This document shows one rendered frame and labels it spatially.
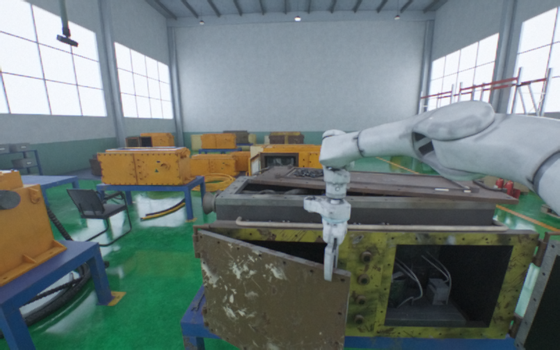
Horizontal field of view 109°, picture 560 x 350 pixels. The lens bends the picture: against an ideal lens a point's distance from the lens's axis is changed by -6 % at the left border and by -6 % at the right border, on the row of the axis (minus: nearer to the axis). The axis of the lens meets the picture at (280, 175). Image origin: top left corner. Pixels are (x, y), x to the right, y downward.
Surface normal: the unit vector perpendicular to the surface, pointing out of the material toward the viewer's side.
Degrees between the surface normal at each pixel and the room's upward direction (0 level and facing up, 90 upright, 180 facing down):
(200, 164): 90
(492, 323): 90
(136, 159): 90
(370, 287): 90
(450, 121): 46
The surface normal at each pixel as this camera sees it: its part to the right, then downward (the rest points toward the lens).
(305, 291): -0.46, 0.21
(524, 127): -0.55, -0.78
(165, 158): -0.04, 0.22
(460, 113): -0.52, -0.70
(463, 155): -0.80, 0.58
